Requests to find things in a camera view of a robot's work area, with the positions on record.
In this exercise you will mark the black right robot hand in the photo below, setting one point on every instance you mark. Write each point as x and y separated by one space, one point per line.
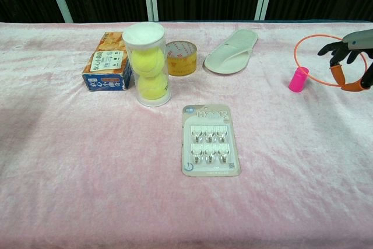
346 53

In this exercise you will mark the pink plastic cone peg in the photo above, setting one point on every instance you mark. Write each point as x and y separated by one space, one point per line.
297 80

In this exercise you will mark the white disposable slipper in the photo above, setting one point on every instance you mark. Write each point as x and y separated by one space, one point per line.
230 53

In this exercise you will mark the hooks blister pack card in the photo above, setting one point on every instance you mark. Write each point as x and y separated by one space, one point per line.
210 141

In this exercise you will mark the clear packing tape roll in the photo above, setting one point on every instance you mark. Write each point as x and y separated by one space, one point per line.
181 58

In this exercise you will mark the yellow tennis ball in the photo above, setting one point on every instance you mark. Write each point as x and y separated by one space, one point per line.
151 87
147 61

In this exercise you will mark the clear tennis ball tube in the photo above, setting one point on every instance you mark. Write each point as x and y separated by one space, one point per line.
148 65

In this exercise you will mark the blue orange cookie box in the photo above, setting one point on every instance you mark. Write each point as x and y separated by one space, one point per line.
106 65

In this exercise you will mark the pink plush table cloth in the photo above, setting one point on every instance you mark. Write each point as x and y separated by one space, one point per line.
87 158

